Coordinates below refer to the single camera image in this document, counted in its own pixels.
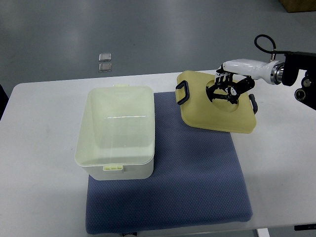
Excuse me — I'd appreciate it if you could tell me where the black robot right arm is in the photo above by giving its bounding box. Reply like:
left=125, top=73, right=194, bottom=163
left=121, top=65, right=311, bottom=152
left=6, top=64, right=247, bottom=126
left=254, top=34, right=316, bottom=109

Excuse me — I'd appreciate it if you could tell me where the upper metal floor plate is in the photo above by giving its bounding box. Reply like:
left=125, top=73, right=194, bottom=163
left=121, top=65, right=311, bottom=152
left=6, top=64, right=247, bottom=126
left=98, top=53, right=112, bottom=62

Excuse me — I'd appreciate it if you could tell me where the white storage box base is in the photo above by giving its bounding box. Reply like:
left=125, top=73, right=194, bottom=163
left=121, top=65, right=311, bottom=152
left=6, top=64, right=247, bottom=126
left=75, top=85, right=155, bottom=181

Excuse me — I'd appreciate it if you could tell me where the yellow storage box lid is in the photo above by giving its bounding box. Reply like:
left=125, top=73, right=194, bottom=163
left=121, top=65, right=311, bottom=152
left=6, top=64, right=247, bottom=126
left=175, top=71, right=256, bottom=133

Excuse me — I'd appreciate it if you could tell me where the brown cardboard box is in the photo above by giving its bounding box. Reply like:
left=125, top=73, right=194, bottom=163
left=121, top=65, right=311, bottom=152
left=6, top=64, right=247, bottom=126
left=279, top=0, right=316, bottom=13

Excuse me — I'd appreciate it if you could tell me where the blue padded mat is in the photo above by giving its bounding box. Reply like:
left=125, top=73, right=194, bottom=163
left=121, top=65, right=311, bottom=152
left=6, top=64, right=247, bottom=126
left=85, top=92, right=252, bottom=235

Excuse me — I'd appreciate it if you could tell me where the person in grey sweater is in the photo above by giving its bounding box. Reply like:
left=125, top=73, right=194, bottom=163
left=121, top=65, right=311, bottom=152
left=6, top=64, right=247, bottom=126
left=0, top=85, right=9, bottom=119

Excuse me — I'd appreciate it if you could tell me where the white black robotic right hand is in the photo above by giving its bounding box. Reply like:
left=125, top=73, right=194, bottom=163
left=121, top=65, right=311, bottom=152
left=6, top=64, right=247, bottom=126
left=206, top=59, right=280, bottom=104

